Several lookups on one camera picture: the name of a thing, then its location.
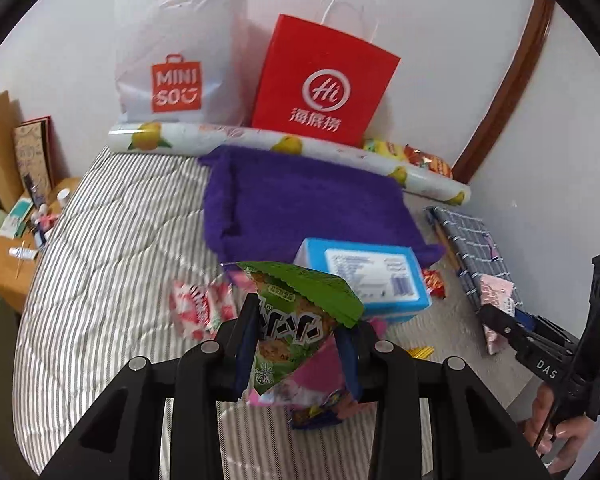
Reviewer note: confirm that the wooden side table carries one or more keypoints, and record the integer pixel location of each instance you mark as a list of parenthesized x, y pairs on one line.
[(16, 274)]

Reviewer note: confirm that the white Miniso plastic bag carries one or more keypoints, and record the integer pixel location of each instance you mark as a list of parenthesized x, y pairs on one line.
[(181, 60)]

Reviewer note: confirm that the striped quilted mattress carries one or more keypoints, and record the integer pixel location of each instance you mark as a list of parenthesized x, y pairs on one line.
[(100, 296)]

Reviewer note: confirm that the wooden chair back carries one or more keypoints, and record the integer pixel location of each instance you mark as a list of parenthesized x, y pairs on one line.
[(11, 187)]

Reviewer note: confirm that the big pink snack bag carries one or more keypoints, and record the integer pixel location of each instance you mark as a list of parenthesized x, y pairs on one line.
[(315, 396)]

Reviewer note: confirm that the red paper shopping bag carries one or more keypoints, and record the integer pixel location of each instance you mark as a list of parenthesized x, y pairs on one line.
[(320, 82)]

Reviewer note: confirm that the teal white box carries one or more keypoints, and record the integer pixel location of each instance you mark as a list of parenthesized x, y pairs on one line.
[(15, 222)]

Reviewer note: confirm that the brown door frame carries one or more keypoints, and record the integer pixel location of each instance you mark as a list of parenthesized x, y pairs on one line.
[(510, 91)]

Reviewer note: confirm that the white blue jar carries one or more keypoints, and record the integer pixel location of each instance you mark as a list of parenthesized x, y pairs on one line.
[(63, 197)]

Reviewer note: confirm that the grey checked folded cloth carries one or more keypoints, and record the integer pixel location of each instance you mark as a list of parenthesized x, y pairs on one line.
[(472, 246)]

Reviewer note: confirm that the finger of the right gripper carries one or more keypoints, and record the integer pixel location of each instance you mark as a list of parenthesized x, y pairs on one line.
[(513, 328), (545, 328)]

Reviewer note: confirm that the green triangle snack packet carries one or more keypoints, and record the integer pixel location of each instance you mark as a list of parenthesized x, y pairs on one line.
[(299, 309)]

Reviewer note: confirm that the red snack packet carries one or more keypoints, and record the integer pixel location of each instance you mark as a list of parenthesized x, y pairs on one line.
[(434, 283)]

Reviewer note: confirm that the purple towel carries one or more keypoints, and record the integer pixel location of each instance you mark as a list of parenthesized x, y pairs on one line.
[(261, 206)]

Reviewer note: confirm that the white tube on table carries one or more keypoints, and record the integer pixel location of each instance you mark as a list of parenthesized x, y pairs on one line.
[(23, 253)]

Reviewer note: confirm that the pink white candy packet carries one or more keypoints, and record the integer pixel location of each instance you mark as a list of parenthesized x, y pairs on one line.
[(199, 311)]

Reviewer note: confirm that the brown patterned book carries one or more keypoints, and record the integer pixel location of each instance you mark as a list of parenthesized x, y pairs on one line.
[(34, 153)]

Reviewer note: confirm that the yellow snack packet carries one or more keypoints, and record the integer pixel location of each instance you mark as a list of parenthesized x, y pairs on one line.
[(421, 353)]

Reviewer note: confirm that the rolled lemon print paper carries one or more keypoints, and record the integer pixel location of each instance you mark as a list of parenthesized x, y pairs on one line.
[(181, 138)]

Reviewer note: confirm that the yellow chips bag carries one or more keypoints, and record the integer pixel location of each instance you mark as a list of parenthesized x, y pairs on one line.
[(386, 149)]

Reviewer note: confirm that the person's right hand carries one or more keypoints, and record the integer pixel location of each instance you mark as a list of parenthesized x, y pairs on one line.
[(579, 457)]

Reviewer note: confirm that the orange chips bag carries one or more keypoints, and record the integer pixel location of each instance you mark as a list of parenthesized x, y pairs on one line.
[(428, 161)]

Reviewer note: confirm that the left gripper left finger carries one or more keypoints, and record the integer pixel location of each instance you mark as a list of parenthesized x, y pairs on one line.
[(119, 436)]

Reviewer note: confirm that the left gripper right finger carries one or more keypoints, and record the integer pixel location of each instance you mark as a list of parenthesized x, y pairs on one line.
[(472, 435)]

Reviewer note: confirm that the blue tissue box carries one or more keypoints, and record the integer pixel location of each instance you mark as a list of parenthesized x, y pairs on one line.
[(387, 279)]

